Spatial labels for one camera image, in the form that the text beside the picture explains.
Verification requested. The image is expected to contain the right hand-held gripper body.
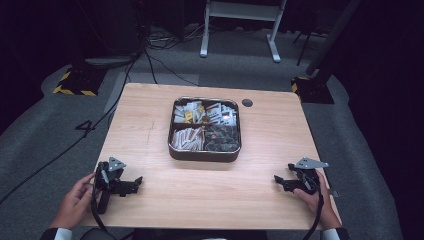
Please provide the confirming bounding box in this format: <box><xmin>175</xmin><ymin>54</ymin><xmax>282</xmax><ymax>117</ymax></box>
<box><xmin>288</xmin><ymin>157</ymin><xmax>330</xmax><ymax>196</ymax></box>

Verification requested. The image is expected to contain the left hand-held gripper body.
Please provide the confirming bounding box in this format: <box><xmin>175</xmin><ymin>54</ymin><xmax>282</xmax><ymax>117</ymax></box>
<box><xmin>94</xmin><ymin>156</ymin><xmax>135</xmax><ymax>215</ymax></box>

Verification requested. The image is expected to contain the person's right hand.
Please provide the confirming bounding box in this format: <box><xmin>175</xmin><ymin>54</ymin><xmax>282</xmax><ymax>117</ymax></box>
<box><xmin>293</xmin><ymin>171</ymin><xmax>343</xmax><ymax>231</ymax></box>

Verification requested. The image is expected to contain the person's left hand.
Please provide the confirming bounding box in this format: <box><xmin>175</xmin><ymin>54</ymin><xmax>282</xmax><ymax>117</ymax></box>
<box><xmin>49</xmin><ymin>172</ymin><xmax>98</xmax><ymax>230</ymax></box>

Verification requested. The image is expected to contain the person's dark clothing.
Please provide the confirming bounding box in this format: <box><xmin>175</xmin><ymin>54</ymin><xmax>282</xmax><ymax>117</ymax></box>
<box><xmin>79</xmin><ymin>227</ymin><xmax>268</xmax><ymax>240</ymax></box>

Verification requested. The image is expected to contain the pile of white red packets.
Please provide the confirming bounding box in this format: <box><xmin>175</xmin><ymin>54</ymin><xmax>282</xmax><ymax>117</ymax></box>
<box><xmin>171</xmin><ymin>127</ymin><xmax>205</xmax><ymax>151</ymax></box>

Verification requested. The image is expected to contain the dark divided tray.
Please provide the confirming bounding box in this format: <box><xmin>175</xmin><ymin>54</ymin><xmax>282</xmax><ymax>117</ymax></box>
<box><xmin>167</xmin><ymin>96</ymin><xmax>242</xmax><ymax>164</ymax></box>

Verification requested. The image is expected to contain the pile of black packets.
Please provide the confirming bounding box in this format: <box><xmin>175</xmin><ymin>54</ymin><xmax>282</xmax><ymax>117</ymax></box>
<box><xmin>203</xmin><ymin>125</ymin><xmax>241</xmax><ymax>153</ymax></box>

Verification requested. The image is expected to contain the black yellow striped base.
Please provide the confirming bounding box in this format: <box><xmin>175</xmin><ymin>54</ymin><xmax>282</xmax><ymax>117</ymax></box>
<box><xmin>52</xmin><ymin>65</ymin><xmax>108</xmax><ymax>97</ymax></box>
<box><xmin>290</xmin><ymin>76</ymin><xmax>335</xmax><ymax>105</ymax></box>

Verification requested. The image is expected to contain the pile of white yellow packets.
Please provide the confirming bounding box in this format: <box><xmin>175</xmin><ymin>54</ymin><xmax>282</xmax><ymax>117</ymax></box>
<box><xmin>173</xmin><ymin>100</ymin><xmax>238</xmax><ymax>127</ymax></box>

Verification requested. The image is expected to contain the grey oval stand base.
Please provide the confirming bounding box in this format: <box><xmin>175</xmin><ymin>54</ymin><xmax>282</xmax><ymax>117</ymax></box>
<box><xmin>83</xmin><ymin>54</ymin><xmax>142</xmax><ymax>68</ymax></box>

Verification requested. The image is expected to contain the black slanted pole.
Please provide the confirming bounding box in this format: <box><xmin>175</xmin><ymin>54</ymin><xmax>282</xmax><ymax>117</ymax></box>
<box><xmin>305</xmin><ymin>0</ymin><xmax>363</xmax><ymax>76</ymax></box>

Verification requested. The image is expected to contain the white metal stand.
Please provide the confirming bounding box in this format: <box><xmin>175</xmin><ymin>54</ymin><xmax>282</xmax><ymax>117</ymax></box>
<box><xmin>199</xmin><ymin>0</ymin><xmax>288</xmax><ymax>64</ymax></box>

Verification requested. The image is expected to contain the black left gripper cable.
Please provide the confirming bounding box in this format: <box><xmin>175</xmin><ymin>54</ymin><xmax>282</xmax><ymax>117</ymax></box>
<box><xmin>90</xmin><ymin>181</ymin><xmax>116</xmax><ymax>240</ymax></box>

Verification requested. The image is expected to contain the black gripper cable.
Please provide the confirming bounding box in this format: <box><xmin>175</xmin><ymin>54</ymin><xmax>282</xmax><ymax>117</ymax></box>
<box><xmin>90</xmin><ymin>181</ymin><xmax>116</xmax><ymax>240</ymax></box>
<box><xmin>301</xmin><ymin>173</ymin><xmax>325</xmax><ymax>240</ymax></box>

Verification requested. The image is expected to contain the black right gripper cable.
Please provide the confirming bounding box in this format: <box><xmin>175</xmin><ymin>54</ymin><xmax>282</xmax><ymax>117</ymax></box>
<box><xmin>301</xmin><ymin>173</ymin><xmax>325</xmax><ymax>240</ymax></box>

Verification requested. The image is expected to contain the long black floor cable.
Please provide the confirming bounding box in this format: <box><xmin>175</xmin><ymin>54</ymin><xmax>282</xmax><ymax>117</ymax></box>
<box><xmin>0</xmin><ymin>49</ymin><xmax>148</xmax><ymax>205</ymax></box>

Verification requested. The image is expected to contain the thin black floor cable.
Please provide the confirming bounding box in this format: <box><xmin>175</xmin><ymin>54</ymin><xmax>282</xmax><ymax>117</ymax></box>
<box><xmin>143</xmin><ymin>46</ymin><xmax>201</xmax><ymax>88</ymax></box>

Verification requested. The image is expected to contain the bundle of floor cables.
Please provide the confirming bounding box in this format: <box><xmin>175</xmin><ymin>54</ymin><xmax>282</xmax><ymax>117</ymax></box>
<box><xmin>146</xmin><ymin>22</ymin><xmax>209</xmax><ymax>51</ymax></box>

